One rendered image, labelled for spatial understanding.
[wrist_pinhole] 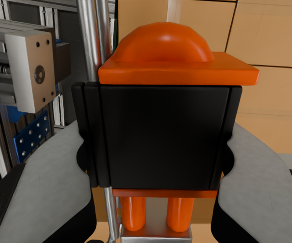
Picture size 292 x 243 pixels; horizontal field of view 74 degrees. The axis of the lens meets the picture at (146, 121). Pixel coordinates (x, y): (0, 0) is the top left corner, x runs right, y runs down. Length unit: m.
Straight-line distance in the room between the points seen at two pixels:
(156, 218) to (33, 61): 0.32
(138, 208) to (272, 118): 0.89
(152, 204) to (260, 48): 0.75
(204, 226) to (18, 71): 0.44
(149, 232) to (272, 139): 0.93
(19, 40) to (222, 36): 0.64
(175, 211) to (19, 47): 0.33
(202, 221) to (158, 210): 0.25
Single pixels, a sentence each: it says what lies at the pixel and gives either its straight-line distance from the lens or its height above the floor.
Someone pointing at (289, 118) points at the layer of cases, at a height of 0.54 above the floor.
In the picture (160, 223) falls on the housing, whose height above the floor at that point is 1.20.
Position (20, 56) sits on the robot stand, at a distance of 0.39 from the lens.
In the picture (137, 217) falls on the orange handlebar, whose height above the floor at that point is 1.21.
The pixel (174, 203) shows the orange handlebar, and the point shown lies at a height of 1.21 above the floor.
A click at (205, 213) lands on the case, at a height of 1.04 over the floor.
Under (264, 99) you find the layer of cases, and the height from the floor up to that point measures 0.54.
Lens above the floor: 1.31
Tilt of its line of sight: 62 degrees down
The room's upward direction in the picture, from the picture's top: 176 degrees counter-clockwise
